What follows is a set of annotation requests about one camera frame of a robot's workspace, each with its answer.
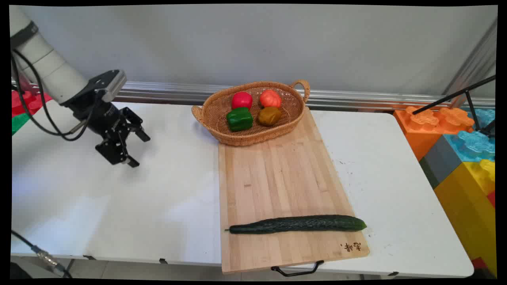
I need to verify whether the green toy bell pepper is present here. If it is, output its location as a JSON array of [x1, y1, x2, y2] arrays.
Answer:
[[226, 107, 254, 132]]

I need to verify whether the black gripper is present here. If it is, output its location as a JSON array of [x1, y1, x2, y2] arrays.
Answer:
[[63, 90, 151, 168]]

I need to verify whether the brown yellow toy pepper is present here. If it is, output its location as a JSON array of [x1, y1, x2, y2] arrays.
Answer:
[[257, 106, 282, 127]]

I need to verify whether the yellow giant building block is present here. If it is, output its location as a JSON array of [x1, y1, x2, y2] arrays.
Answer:
[[434, 159, 497, 276]]

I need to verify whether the orange giant building block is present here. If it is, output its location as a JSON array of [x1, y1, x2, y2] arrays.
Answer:
[[393, 106, 476, 161]]

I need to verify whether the grey giant building block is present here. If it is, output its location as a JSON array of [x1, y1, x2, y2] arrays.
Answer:
[[419, 135, 462, 189]]

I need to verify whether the blue giant building block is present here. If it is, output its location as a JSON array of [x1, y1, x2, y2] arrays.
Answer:
[[444, 109, 496, 162]]

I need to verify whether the red toy pepper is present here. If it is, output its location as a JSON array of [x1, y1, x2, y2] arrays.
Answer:
[[231, 91, 253, 110]]

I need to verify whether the black cable with metal connector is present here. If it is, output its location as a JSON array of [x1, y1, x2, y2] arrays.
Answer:
[[11, 230, 72, 279]]

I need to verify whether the green foam block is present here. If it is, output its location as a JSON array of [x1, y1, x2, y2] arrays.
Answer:
[[12, 113, 32, 136]]

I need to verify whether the wooden cutting board with handle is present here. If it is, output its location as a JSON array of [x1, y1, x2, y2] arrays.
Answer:
[[218, 106, 371, 277]]

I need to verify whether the black tripod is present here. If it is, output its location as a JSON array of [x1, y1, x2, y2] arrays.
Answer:
[[412, 75, 496, 137]]

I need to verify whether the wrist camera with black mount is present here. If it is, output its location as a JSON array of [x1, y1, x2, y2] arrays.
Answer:
[[88, 70, 127, 104]]

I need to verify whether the orange toy tomato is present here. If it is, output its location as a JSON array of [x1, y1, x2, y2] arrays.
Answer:
[[259, 89, 282, 108]]

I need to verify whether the horizontal aluminium rail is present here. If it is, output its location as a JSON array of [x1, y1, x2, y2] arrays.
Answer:
[[12, 81, 496, 110]]

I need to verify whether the dark green cucumber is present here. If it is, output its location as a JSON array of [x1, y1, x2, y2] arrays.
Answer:
[[225, 215, 368, 235]]

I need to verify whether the slanted aluminium frame post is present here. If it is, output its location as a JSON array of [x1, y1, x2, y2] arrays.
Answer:
[[442, 20, 497, 107]]

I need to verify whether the woven wicker basket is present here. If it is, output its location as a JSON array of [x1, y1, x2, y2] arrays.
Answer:
[[191, 79, 311, 147]]

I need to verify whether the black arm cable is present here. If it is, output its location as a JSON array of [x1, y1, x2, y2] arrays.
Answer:
[[11, 49, 97, 142]]

